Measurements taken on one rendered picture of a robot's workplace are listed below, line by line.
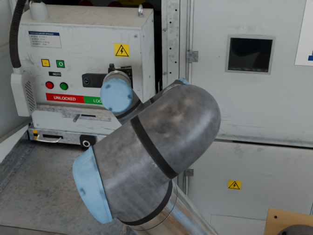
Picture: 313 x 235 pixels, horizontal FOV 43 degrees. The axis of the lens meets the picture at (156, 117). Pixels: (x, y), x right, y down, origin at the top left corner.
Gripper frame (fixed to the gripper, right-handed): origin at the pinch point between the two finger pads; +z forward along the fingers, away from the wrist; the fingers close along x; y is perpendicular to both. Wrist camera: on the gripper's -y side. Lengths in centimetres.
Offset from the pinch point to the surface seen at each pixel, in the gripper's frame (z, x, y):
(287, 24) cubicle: 0, 14, 65
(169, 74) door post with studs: 19.8, -6.5, 22.9
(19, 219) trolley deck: -23, -45, -35
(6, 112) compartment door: 29, -22, -50
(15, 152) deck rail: 8, -33, -42
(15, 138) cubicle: 48, -41, -54
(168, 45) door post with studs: 16.5, 6.2, 22.7
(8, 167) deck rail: 2, -37, -44
